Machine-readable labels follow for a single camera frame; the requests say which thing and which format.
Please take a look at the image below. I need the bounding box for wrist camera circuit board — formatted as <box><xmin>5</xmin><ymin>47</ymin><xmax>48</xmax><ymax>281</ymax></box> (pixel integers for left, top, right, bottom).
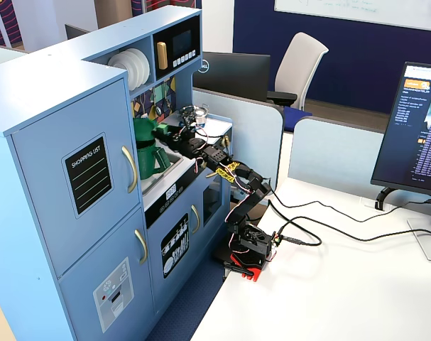
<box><xmin>178</xmin><ymin>105</ymin><xmax>198</xmax><ymax>131</ymax></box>

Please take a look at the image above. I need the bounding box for yellow microwave door handle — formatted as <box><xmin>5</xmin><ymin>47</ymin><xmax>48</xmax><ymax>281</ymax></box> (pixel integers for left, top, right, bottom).
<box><xmin>156</xmin><ymin>41</ymin><xmax>168</xmax><ymax>70</ymax></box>

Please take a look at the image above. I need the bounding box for black Dell monitor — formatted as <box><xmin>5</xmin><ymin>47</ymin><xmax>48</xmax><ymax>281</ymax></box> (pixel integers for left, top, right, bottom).
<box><xmin>192</xmin><ymin>51</ymin><xmax>272</xmax><ymax>103</ymax></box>

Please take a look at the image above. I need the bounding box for clear glass cup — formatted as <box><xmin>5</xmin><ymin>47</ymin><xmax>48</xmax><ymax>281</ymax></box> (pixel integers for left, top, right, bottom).
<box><xmin>195</xmin><ymin>106</ymin><xmax>211</xmax><ymax>126</ymax></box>

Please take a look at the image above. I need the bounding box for black cable holder ring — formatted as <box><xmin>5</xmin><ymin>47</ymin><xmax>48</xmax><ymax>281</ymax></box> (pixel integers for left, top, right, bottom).
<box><xmin>374</xmin><ymin>186</ymin><xmax>398</xmax><ymax>212</ymax></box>

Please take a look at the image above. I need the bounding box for long gold fridge handle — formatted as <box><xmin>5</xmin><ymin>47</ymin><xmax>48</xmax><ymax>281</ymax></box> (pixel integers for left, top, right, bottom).
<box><xmin>121</xmin><ymin>145</ymin><xmax>138</xmax><ymax>195</ymax></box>

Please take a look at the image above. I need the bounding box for light blue toy kitchen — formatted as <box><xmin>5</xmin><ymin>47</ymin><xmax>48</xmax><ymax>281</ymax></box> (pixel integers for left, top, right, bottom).
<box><xmin>0</xmin><ymin>6</ymin><xmax>234</xmax><ymax>341</ymax></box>

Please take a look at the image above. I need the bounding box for rounded light blue partition panel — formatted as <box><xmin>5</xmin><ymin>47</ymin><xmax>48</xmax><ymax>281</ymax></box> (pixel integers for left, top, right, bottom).
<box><xmin>192</xmin><ymin>87</ymin><xmax>285</xmax><ymax>195</ymax></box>

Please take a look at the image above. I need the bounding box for black dishwasher picture sticker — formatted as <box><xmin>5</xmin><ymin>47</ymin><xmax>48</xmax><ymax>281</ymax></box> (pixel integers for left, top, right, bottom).
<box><xmin>160</xmin><ymin>212</ymin><xmax>190</xmax><ymax>279</ymax></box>

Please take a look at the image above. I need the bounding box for looped black cable with plug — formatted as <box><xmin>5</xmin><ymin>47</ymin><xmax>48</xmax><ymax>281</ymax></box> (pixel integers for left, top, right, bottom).
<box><xmin>275</xmin><ymin>217</ymin><xmax>431</xmax><ymax>248</ymax></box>

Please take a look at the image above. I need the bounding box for green pitcher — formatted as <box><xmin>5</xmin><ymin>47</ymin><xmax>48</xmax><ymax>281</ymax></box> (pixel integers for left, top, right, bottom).
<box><xmin>136</xmin><ymin>140</ymin><xmax>172</xmax><ymax>180</ymax></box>

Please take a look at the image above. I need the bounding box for low light blue partition panel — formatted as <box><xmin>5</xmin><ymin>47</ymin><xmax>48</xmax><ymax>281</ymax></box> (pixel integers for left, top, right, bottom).
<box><xmin>288</xmin><ymin>117</ymin><xmax>386</xmax><ymax>206</ymax></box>

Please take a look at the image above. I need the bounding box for gold dishwasher handle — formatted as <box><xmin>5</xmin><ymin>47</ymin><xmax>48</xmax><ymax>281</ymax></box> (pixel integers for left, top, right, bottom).
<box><xmin>190</xmin><ymin>205</ymin><xmax>201</xmax><ymax>235</ymax></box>

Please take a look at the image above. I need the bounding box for switched-on computer monitor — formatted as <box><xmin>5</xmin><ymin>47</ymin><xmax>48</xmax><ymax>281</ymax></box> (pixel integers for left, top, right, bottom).
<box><xmin>370</xmin><ymin>60</ymin><xmax>431</xmax><ymax>263</ymax></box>

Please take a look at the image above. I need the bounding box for short gold fridge handle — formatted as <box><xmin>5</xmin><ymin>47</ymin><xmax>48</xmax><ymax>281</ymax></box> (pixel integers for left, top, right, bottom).
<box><xmin>134</xmin><ymin>229</ymin><xmax>148</xmax><ymax>266</ymax></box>

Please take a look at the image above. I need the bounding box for white toy plate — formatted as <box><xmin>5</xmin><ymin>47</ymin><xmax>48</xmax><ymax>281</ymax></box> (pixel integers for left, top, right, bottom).
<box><xmin>128</xmin><ymin>48</ymin><xmax>151</xmax><ymax>90</ymax></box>
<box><xmin>117</xmin><ymin>49</ymin><xmax>141</xmax><ymax>88</ymax></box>
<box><xmin>107</xmin><ymin>52</ymin><xmax>131</xmax><ymax>77</ymax></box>

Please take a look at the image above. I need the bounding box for red and blue wavy panel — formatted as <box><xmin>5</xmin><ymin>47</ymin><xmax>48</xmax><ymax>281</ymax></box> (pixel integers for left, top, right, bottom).
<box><xmin>0</xmin><ymin>0</ymin><xmax>23</xmax><ymax>47</ymax></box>

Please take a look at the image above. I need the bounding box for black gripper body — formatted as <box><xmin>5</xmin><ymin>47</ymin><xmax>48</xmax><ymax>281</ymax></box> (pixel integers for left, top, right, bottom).
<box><xmin>178</xmin><ymin>136</ymin><xmax>209</xmax><ymax>161</ymax></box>

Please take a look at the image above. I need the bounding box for long black cable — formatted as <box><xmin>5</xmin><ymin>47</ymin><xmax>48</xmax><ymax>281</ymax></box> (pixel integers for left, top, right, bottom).
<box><xmin>266</xmin><ymin>186</ymin><xmax>431</xmax><ymax>224</ymax></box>

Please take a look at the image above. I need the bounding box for whiteboard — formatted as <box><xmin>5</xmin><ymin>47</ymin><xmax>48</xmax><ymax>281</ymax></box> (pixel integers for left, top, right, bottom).
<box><xmin>273</xmin><ymin>0</ymin><xmax>431</xmax><ymax>33</ymax></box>

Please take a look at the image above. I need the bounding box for red and black table clamp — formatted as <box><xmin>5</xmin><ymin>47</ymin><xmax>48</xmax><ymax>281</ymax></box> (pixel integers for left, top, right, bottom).
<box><xmin>223</xmin><ymin>251</ymin><xmax>264</xmax><ymax>283</ymax></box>

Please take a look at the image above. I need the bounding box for green lid with knob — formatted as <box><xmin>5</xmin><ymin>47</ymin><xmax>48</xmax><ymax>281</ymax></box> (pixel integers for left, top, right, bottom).
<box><xmin>132</xmin><ymin>117</ymin><xmax>170</xmax><ymax>143</ymax></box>

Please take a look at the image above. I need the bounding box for white office chair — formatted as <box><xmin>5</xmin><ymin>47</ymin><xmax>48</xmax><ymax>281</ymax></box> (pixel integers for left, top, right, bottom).
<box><xmin>266</xmin><ymin>31</ymin><xmax>329</xmax><ymax>133</ymax></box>

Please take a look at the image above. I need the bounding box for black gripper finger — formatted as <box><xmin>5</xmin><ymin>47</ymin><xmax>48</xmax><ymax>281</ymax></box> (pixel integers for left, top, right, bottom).
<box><xmin>151</xmin><ymin>126</ymin><xmax>183</xmax><ymax>140</ymax></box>
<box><xmin>153</xmin><ymin>134</ymin><xmax>183</xmax><ymax>151</ymax></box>

